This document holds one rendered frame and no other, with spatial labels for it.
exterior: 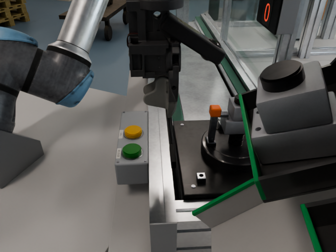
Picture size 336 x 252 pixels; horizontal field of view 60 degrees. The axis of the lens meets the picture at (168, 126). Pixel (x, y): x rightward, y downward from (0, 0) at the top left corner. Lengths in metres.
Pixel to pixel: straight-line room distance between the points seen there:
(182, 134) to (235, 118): 0.15
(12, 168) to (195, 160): 0.43
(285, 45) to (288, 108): 0.54
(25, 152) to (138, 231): 0.35
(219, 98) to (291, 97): 0.72
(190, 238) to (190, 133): 0.24
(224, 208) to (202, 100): 0.53
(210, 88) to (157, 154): 0.42
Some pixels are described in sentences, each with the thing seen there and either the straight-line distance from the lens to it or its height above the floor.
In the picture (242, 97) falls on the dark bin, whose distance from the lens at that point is 0.31.
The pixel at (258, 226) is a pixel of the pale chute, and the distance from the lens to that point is 0.40.
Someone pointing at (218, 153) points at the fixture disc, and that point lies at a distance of 0.58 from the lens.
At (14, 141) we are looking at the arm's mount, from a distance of 0.76.
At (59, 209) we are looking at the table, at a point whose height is 0.86.
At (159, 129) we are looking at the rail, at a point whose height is 0.95.
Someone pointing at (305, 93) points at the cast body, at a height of 1.26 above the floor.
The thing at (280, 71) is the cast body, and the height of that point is 1.27.
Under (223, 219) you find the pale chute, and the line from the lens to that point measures 0.44.
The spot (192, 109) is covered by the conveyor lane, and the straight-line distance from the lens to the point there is 0.86.
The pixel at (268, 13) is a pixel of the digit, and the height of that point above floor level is 1.20.
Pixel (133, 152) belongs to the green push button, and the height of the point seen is 0.97.
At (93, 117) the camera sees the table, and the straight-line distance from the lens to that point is 0.95.
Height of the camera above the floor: 1.35
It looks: 34 degrees down
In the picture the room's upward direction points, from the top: straight up
